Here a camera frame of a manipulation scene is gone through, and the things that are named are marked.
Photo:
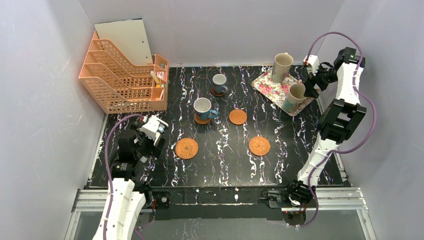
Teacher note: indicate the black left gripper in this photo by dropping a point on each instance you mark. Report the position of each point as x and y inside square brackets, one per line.
[158, 142]

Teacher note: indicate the white board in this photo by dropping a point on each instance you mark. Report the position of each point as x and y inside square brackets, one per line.
[130, 37]

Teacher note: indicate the dark wooden coaster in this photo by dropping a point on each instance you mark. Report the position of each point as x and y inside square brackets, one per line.
[216, 94]

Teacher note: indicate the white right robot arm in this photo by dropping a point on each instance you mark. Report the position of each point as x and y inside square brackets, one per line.
[342, 116]

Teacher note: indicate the orange plastic file organizer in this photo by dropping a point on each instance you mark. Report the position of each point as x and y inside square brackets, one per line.
[118, 85]

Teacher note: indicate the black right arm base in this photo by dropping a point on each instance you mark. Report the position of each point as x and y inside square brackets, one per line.
[293, 200]

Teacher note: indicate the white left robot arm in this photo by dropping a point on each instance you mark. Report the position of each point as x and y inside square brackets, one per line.
[122, 204]

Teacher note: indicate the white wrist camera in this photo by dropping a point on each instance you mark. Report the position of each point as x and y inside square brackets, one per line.
[311, 62]
[153, 127]

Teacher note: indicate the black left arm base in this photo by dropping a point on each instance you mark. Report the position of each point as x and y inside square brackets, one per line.
[156, 199]

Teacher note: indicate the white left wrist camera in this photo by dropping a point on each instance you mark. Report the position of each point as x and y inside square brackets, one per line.
[153, 127]

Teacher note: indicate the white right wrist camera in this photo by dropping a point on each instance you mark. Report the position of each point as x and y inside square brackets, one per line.
[311, 62]

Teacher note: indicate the blue patterned mug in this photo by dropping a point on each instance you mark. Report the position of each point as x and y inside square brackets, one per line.
[203, 109]

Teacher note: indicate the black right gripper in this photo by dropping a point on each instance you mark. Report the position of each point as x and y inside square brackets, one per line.
[318, 83]

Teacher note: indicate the woven rattan coaster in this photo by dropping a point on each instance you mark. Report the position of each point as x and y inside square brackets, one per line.
[186, 148]
[259, 146]

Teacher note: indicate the tall beige mug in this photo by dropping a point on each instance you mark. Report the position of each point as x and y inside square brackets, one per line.
[281, 66]

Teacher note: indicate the aluminium frame rail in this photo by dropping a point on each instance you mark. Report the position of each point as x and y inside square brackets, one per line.
[238, 213]

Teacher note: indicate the small grey mug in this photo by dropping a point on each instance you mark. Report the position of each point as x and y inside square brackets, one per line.
[220, 83]

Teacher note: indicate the light wooden coaster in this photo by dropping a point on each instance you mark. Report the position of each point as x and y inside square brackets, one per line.
[238, 117]
[200, 121]

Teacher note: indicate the floral tray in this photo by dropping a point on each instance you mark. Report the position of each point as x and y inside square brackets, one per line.
[277, 92]

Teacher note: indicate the large beige floral mug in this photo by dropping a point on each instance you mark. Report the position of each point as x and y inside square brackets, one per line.
[294, 98]

